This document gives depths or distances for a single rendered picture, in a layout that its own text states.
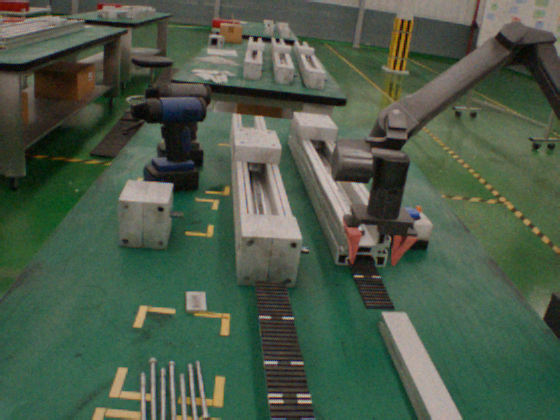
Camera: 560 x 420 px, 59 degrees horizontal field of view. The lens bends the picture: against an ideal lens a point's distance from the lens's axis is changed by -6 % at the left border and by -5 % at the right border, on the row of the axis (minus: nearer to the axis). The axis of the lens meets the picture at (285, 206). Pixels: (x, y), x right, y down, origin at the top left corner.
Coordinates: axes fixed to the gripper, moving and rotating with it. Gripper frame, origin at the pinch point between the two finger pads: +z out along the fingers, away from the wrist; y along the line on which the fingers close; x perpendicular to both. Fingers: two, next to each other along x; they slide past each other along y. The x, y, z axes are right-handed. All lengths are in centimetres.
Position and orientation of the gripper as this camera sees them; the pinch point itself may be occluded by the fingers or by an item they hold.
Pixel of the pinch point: (372, 259)
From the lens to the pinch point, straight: 95.3
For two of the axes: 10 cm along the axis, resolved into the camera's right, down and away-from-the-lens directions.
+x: 1.0, 4.0, -9.1
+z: -1.2, 9.2, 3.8
